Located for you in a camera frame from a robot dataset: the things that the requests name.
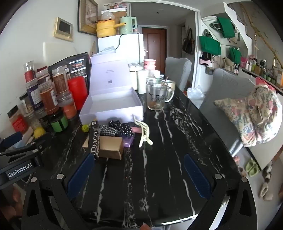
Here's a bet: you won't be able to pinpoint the green electric kettle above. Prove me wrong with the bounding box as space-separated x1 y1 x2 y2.
120 16 137 35

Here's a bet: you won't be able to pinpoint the white cylinder tumbler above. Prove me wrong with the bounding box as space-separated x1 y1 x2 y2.
137 70 149 93

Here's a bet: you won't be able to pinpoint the white lidded gift box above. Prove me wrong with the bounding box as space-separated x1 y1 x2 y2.
79 54 144 125

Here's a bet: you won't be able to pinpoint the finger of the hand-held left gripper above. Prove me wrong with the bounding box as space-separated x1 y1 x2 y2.
0 135 53 171
0 133 24 153

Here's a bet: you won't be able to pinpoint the green tote bag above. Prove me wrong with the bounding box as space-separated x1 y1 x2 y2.
199 35 222 56

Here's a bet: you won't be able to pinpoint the short orange spice jar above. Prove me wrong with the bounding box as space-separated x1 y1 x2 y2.
58 92 78 120

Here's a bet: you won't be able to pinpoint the black coffee bag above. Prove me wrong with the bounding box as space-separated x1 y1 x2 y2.
48 52 92 93

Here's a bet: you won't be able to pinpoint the black white gingham scrunchie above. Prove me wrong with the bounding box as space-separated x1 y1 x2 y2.
98 125 119 137

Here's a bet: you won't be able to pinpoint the small black printed box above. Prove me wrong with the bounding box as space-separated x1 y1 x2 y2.
88 120 101 160

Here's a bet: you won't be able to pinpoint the red label spice jar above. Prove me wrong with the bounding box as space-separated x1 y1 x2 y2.
24 61 37 83

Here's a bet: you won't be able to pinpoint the brown cardboard box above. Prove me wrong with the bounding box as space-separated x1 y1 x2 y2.
83 135 124 160

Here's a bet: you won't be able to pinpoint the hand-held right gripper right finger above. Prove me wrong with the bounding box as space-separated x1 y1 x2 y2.
183 154 262 230

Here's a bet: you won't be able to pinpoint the white jar with lid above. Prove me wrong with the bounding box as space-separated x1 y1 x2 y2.
129 63 142 90

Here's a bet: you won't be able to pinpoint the black lid spice jar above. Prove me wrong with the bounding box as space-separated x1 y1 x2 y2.
19 93 33 115

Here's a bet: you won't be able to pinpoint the brown door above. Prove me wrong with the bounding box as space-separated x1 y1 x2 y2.
141 27 166 74

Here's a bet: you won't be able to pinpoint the black power cable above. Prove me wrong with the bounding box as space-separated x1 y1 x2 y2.
115 34 124 52

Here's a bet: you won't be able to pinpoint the gold framed intercom panel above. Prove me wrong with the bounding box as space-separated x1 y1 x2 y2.
53 17 74 42

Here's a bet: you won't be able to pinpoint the white fridge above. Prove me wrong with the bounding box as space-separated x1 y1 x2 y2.
98 33 144 65

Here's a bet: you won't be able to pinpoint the black beaded hair clip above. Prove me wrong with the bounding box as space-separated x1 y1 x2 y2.
108 120 135 138

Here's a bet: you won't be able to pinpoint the pink paper cup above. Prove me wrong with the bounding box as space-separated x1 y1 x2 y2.
143 59 157 71

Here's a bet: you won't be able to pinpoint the person's left hand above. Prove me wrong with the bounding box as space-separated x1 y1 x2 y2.
0 188 21 224

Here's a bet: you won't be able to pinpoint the tall brown spice jar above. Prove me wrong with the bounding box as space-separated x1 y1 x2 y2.
51 67 69 95

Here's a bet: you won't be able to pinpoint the orange powder jar white label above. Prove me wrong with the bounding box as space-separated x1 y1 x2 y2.
38 81 60 115

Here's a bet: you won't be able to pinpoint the small grey chair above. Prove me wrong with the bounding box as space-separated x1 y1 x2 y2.
165 57 192 91

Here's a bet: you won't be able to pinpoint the white foam board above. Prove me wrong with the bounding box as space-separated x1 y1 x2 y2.
43 42 74 65

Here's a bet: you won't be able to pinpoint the yellow lemon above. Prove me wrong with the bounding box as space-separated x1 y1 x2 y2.
33 127 46 139

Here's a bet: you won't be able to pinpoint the large grey chair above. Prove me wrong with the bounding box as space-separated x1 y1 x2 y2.
199 68 261 156

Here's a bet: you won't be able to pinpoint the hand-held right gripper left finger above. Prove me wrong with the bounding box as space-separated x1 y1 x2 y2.
21 153 95 230

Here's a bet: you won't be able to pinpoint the clear jar of grains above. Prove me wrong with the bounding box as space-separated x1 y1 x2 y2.
27 111 48 131

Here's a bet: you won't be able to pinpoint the glass mug with cartoon print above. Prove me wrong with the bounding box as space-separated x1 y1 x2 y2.
145 80 175 111

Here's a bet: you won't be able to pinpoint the beige tape roll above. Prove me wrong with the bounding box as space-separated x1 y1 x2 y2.
162 80 176 91

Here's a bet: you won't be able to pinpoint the dark brown spice jar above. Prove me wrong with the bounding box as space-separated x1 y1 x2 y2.
36 67 52 85

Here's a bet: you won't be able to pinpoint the red canister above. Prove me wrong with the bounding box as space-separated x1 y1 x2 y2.
67 77 88 111

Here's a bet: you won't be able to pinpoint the green jar black lid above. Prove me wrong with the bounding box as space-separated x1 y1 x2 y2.
49 111 69 133

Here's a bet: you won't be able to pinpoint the purple small box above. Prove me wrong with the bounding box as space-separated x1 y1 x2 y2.
123 136 135 147

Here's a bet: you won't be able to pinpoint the small white green box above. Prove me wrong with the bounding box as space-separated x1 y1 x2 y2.
149 71 163 81

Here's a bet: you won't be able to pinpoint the cream hair claw clip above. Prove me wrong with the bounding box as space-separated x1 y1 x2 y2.
133 116 153 148

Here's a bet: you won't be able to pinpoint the dark handbag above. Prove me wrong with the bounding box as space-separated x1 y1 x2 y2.
182 28 195 55

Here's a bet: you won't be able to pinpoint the row of bottles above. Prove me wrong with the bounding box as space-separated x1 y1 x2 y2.
241 55 283 88

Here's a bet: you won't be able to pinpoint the clear plastic bag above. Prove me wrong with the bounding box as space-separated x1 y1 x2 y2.
187 85 205 104

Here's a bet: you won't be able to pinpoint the green slippers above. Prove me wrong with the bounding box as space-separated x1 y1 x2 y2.
244 158 261 177

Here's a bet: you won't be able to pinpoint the framed picture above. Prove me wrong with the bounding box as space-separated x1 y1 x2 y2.
77 0 98 34

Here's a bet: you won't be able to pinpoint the yellow pot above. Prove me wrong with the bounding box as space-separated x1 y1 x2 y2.
96 20 122 38

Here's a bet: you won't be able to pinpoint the floral cushion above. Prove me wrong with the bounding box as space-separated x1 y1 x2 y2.
214 85 283 147

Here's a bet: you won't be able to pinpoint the red jar black lid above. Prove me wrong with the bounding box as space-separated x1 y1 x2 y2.
8 106 29 134

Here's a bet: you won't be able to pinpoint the blue label spice jar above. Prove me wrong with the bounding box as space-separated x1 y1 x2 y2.
26 78 41 107

